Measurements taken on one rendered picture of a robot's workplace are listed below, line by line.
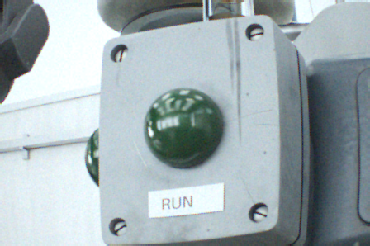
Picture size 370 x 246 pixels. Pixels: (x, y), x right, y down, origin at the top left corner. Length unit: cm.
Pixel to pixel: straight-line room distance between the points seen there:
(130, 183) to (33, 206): 630
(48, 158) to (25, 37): 591
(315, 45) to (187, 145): 23
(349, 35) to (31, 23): 34
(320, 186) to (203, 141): 7
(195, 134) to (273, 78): 4
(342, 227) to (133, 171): 9
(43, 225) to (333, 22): 609
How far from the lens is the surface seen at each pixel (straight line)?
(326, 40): 66
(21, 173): 688
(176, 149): 46
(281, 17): 96
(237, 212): 45
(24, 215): 680
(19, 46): 88
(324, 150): 51
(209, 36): 48
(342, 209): 49
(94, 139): 50
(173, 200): 46
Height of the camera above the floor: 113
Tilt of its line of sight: 20 degrees up
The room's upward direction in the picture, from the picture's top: straight up
